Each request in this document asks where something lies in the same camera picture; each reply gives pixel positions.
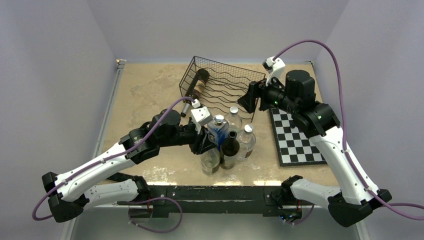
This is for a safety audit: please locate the dark brown glass bottle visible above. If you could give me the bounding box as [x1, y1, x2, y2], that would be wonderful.
[220, 130, 240, 170]

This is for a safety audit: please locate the olive green wine bottle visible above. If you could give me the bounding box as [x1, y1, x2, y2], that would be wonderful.
[180, 68, 210, 118]

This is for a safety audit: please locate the aluminium table frame rail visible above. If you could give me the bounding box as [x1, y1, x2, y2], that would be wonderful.
[60, 63, 370, 240]

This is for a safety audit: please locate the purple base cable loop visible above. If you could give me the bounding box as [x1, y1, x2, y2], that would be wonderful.
[128, 192, 185, 233]

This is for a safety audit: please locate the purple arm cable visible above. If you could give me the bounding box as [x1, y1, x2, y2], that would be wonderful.
[32, 96, 196, 222]
[273, 39, 424, 222]

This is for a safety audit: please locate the black wire wine rack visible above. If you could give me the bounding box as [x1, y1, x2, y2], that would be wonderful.
[179, 56, 266, 124]

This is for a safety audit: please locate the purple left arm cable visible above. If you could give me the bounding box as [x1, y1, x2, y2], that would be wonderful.
[32, 96, 196, 222]

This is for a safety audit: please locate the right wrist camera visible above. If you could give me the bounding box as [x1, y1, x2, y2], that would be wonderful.
[262, 56, 286, 86]

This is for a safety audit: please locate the black white chessboard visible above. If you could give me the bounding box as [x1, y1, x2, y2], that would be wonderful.
[268, 108, 327, 167]

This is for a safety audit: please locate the clear bottle silver cap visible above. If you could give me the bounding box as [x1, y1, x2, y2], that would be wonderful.
[224, 106, 243, 133]

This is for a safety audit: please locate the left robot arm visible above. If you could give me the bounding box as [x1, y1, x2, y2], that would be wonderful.
[42, 106, 217, 223]

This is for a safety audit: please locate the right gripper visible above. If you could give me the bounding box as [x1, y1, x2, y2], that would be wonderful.
[237, 71, 299, 115]

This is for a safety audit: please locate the clear bottle white cap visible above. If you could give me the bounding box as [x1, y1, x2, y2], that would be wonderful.
[236, 124, 256, 162]

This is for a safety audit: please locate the black mounting base plate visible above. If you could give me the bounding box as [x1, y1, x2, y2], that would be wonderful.
[118, 185, 311, 218]

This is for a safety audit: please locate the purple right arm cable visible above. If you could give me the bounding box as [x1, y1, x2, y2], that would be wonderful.
[273, 39, 424, 222]

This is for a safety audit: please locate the blue square glass bottle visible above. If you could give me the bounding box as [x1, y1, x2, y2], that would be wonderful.
[207, 114, 229, 150]

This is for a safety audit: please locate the clear glass bottle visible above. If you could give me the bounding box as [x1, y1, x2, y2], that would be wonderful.
[200, 147, 221, 175]

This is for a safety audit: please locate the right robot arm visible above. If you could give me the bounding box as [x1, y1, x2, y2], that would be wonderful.
[237, 70, 392, 227]

